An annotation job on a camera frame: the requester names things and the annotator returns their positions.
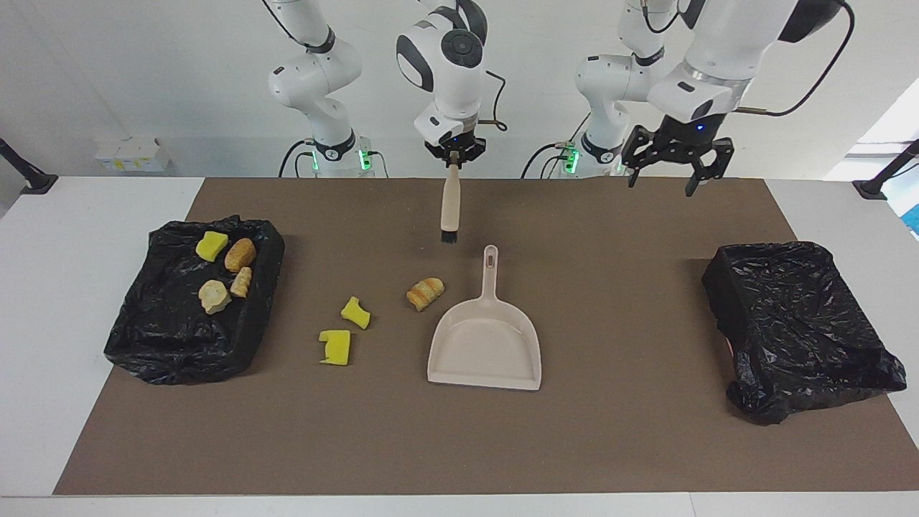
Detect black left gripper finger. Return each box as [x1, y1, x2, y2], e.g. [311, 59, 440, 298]
[622, 128, 668, 189]
[686, 138, 734, 197]

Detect beige hand brush black bristles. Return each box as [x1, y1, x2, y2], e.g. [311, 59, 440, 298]
[439, 164, 462, 243]

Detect orange striped bread piece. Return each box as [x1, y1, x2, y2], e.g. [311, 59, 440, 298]
[406, 277, 446, 312]

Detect small yellow sponge piece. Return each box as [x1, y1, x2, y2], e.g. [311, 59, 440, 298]
[340, 296, 372, 330]

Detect beige plastic dustpan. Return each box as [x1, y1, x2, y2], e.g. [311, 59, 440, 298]
[426, 244, 543, 392]

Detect notched yellow sponge block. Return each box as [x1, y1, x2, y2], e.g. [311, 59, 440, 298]
[318, 329, 353, 366]

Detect brown bread roll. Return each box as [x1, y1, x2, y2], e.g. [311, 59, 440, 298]
[224, 238, 257, 274]

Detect yellow sponge chunk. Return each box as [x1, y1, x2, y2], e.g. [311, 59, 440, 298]
[195, 230, 229, 263]

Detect pale bread chunk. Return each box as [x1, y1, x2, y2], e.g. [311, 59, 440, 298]
[199, 280, 233, 315]

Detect black bag lined bin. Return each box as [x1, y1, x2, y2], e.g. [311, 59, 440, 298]
[701, 241, 908, 426]
[104, 214, 286, 386]

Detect brown table mat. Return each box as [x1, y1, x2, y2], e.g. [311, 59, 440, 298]
[54, 177, 919, 496]

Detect white box stack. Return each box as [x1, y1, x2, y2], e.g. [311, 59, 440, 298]
[93, 136, 172, 173]

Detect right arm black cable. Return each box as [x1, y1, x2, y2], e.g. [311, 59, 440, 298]
[474, 68, 509, 133]

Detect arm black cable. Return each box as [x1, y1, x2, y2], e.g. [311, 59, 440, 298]
[736, 0, 857, 118]
[474, 68, 509, 133]

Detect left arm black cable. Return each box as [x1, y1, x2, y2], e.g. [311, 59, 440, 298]
[736, 0, 857, 118]

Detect black base cable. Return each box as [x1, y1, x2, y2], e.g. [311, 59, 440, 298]
[279, 140, 388, 179]
[521, 111, 593, 179]

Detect black camera stand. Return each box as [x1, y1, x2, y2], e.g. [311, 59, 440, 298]
[0, 136, 58, 196]
[852, 139, 919, 200]

